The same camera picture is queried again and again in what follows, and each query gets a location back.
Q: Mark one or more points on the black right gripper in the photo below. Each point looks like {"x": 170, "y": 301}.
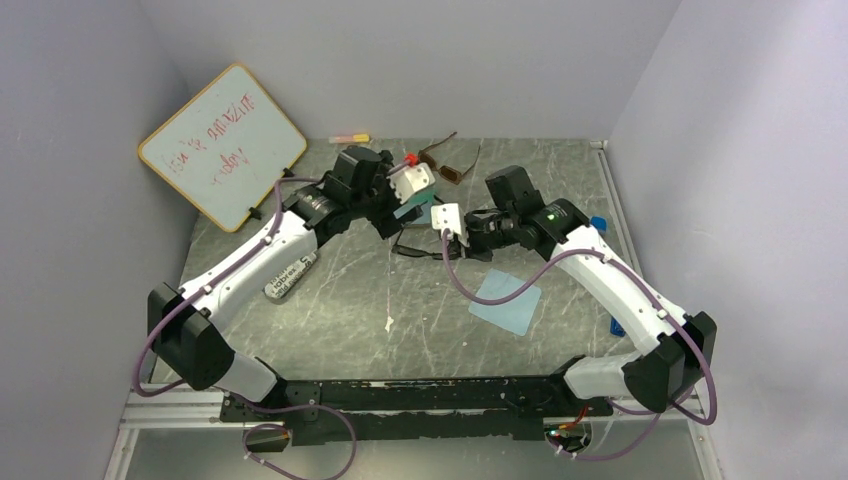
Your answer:
{"x": 472, "y": 249}

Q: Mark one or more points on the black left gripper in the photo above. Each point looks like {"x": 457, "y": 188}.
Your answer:
{"x": 385, "y": 222}

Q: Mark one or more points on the green lined glasses case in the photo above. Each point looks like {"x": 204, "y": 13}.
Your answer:
{"x": 428, "y": 194}

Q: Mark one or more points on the black sunglasses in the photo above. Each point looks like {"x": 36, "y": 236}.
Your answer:
{"x": 398, "y": 248}

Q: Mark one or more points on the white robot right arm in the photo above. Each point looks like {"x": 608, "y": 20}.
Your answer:
{"x": 673, "y": 349}

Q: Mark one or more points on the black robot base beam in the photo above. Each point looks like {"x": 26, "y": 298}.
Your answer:
{"x": 524, "y": 408}

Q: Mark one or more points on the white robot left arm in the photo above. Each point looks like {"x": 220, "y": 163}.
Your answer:
{"x": 186, "y": 324}

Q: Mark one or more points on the brown sunglasses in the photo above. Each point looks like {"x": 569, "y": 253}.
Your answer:
{"x": 446, "y": 172}

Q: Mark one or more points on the pink yellow marker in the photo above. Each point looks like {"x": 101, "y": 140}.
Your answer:
{"x": 350, "y": 139}

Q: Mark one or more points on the blue whiteboard eraser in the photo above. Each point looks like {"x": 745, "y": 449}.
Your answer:
{"x": 599, "y": 223}

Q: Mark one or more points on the yellow framed whiteboard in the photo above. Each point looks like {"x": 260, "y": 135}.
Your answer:
{"x": 224, "y": 149}

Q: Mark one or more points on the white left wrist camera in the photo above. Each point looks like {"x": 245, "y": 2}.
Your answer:
{"x": 410, "y": 177}

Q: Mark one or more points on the aluminium frame rail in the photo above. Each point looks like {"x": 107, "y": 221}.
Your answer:
{"x": 182, "y": 408}

